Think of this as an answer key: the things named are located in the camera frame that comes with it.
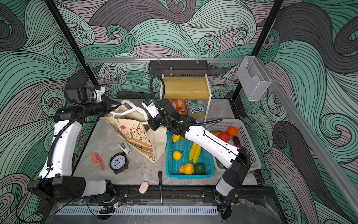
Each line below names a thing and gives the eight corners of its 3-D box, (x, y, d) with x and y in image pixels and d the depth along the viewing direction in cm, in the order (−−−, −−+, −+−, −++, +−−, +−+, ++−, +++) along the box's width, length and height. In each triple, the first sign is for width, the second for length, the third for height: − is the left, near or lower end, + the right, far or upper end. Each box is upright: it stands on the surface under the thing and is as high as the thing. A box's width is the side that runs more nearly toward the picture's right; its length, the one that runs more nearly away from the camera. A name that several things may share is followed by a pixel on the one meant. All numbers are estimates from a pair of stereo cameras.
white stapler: (119, 146, 94) (118, 144, 92) (125, 141, 96) (124, 140, 94) (126, 155, 90) (125, 154, 88) (132, 150, 92) (131, 149, 90)
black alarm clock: (108, 174, 82) (106, 172, 80) (114, 154, 90) (112, 152, 88) (126, 174, 82) (124, 172, 80) (130, 154, 91) (129, 152, 88)
